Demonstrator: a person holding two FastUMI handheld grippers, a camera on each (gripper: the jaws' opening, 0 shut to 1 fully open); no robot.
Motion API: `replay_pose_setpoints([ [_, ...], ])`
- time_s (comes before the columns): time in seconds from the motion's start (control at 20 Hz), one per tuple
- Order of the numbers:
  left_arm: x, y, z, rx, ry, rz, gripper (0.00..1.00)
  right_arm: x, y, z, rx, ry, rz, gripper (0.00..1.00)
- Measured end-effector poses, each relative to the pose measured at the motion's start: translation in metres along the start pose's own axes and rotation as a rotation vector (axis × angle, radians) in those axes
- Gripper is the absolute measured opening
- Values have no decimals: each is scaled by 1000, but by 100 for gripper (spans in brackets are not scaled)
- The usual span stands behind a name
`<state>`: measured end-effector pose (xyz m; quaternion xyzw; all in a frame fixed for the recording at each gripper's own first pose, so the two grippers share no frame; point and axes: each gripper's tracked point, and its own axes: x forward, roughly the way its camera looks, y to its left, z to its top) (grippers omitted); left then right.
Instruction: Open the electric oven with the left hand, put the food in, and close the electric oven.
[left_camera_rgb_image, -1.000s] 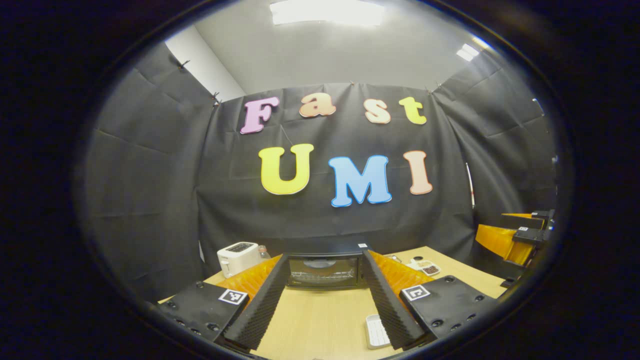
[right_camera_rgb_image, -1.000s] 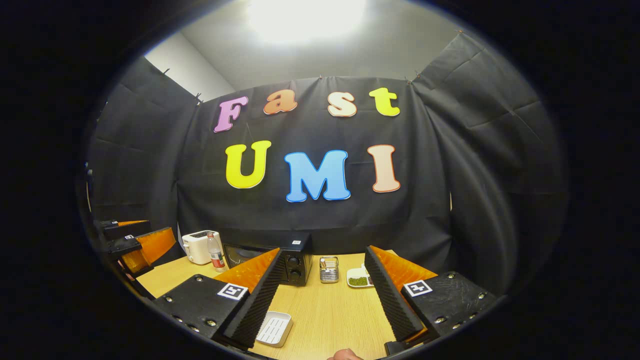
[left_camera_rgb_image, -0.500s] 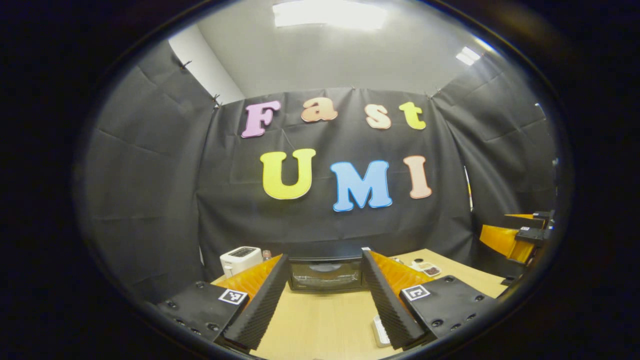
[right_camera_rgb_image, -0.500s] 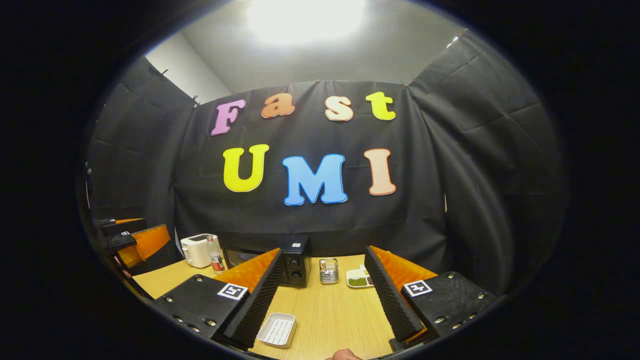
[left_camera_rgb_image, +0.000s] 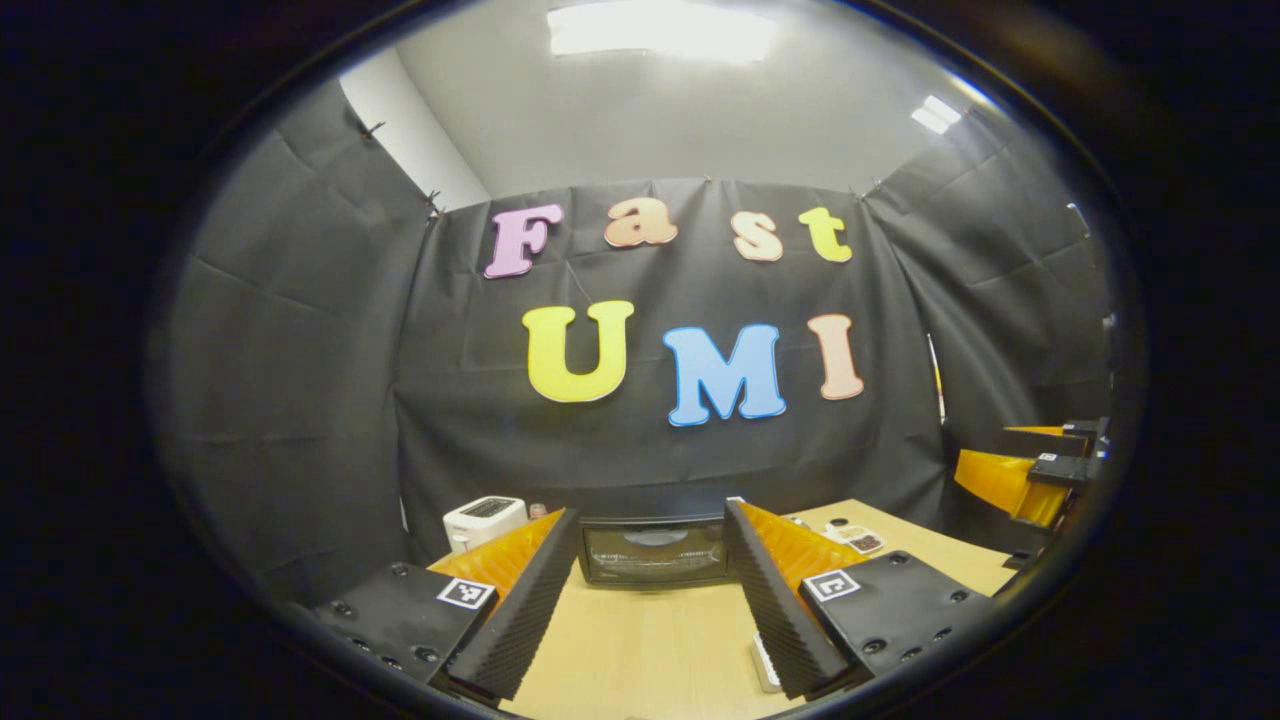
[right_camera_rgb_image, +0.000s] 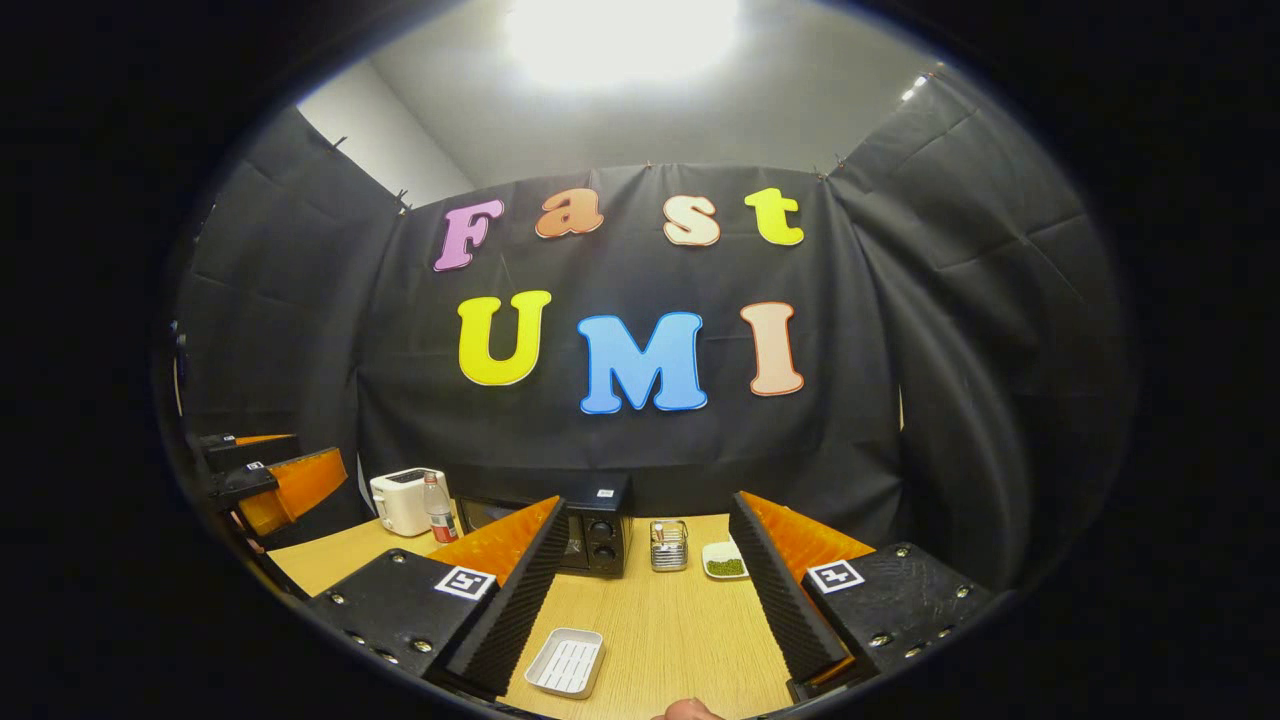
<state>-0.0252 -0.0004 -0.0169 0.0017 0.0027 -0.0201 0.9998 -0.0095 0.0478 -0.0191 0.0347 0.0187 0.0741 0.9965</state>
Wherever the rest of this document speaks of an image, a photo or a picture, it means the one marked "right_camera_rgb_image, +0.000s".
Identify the small ceiling light panel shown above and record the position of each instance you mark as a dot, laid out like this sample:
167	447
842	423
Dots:
914	88

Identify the clear bottle with red label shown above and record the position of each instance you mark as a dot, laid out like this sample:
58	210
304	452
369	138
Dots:
440	520

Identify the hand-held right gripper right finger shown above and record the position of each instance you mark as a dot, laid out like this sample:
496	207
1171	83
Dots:
780	600

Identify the white toaster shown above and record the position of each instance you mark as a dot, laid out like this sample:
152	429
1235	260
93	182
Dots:
400	505

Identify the large ceiling light panel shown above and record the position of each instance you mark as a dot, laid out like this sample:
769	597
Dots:
620	35

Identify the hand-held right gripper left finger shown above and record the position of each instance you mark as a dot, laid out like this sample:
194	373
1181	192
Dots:
515	605

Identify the white rectangular tray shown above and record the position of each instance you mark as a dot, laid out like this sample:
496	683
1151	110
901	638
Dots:
565	662

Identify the white divided dish of beans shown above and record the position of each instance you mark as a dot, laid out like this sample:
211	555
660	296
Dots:
727	565

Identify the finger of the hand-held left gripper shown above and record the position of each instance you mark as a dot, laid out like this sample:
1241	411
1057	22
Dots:
300	485
240	445

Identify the black electric oven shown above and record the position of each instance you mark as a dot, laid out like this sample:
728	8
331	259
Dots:
600	540

